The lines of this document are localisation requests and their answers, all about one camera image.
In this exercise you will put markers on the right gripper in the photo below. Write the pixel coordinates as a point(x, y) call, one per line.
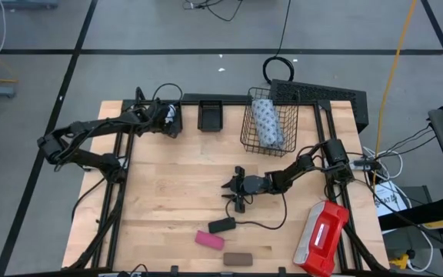
point(252, 184)

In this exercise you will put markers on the white blue-patterned bandage roll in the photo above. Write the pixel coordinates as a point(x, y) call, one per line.
point(267, 123)

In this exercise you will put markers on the black bandage roll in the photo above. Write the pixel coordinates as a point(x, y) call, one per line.
point(221, 225)

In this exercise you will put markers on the black aluminium table frame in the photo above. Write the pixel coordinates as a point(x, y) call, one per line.
point(190, 98)

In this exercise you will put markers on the pink bandage roll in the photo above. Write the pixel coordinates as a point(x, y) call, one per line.
point(209, 240)

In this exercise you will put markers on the large black perforated crate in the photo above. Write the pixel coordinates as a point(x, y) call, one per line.
point(321, 92)

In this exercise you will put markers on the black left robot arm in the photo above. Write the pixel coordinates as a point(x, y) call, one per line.
point(52, 148)

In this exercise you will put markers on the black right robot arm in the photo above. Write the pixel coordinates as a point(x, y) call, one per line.
point(335, 152)

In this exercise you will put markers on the brown bandage roll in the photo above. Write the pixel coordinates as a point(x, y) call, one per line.
point(238, 259)

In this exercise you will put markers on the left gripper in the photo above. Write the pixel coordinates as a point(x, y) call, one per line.
point(156, 117)

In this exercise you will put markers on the black metal beam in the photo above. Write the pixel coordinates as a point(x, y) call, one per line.
point(417, 215)

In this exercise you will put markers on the red first aid case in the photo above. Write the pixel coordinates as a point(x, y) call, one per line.
point(321, 238)

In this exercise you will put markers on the yellow power plug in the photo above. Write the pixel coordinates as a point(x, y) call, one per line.
point(398, 261)

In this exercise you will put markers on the small black plastic bin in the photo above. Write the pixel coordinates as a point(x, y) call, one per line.
point(210, 117)
point(182, 115)

